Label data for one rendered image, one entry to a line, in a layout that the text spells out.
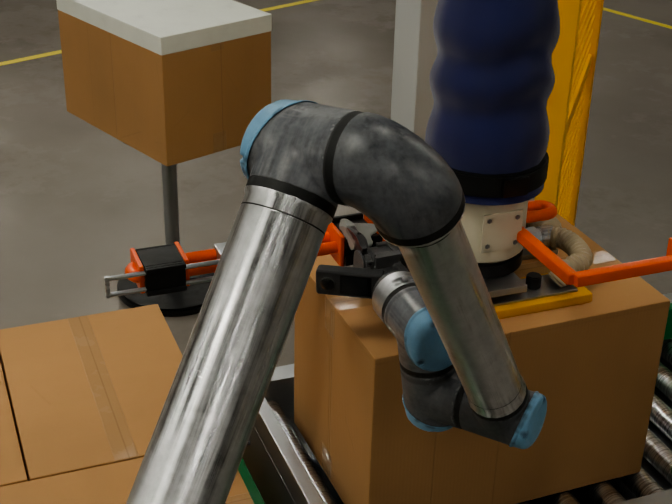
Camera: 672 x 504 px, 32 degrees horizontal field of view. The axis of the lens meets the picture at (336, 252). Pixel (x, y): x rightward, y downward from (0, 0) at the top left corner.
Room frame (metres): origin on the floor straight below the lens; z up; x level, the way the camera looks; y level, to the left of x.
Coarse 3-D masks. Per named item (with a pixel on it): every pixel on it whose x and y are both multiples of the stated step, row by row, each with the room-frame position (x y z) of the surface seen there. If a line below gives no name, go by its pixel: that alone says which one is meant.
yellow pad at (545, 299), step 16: (528, 288) 1.86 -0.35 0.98; (544, 288) 1.86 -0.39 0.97; (560, 288) 1.86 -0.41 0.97; (576, 288) 1.86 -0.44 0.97; (496, 304) 1.80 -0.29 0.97; (512, 304) 1.81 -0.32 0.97; (528, 304) 1.81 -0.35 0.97; (544, 304) 1.82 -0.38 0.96; (560, 304) 1.83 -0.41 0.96; (576, 304) 1.85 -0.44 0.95
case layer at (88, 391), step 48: (0, 336) 2.34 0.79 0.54; (48, 336) 2.34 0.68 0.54; (96, 336) 2.35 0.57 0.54; (144, 336) 2.35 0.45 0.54; (0, 384) 2.14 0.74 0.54; (48, 384) 2.14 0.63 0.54; (96, 384) 2.15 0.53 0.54; (144, 384) 2.15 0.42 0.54; (0, 432) 1.96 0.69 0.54; (48, 432) 1.96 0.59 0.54; (96, 432) 1.97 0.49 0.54; (144, 432) 1.97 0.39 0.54; (0, 480) 1.80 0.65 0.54; (48, 480) 1.81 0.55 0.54; (96, 480) 1.81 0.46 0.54; (240, 480) 1.82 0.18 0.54
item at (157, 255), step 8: (144, 248) 1.73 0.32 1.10; (152, 248) 1.73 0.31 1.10; (160, 248) 1.73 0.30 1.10; (168, 248) 1.73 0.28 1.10; (176, 248) 1.74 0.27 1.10; (136, 256) 1.70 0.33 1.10; (144, 256) 1.70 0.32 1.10; (152, 256) 1.70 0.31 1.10; (160, 256) 1.71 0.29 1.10; (168, 256) 1.71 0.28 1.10; (176, 256) 1.71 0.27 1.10; (184, 256) 1.71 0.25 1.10; (136, 264) 1.68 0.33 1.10; (144, 264) 1.68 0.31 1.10; (152, 264) 1.68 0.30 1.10; (160, 264) 1.68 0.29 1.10
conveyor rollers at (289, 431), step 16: (656, 384) 2.24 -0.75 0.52; (656, 400) 2.13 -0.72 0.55; (656, 416) 2.09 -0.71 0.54; (288, 432) 1.98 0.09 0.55; (304, 448) 1.94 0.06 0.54; (656, 448) 1.96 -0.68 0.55; (304, 464) 1.87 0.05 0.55; (656, 464) 1.93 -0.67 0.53; (320, 480) 1.83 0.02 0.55; (624, 480) 1.88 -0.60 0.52; (640, 480) 1.85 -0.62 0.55; (544, 496) 1.82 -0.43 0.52; (560, 496) 1.79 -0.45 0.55; (592, 496) 1.82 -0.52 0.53; (608, 496) 1.80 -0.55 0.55; (640, 496) 1.83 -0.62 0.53
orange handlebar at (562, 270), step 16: (528, 208) 1.98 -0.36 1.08; (544, 208) 1.98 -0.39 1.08; (528, 240) 1.83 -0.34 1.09; (192, 256) 1.74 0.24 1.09; (208, 256) 1.75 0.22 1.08; (544, 256) 1.77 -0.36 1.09; (128, 272) 1.68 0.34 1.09; (192, 272) 1.70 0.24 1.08; (208, 272) 1.71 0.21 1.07; (560, 272) 1.72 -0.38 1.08; (576, 272) 1.71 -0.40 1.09; (592, 272) 1.71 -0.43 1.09; (608, 272) 1.72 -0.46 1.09; (624, 272) 1.73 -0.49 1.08; (640, 272) 1.74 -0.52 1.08; (656, 272) 1.75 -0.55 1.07
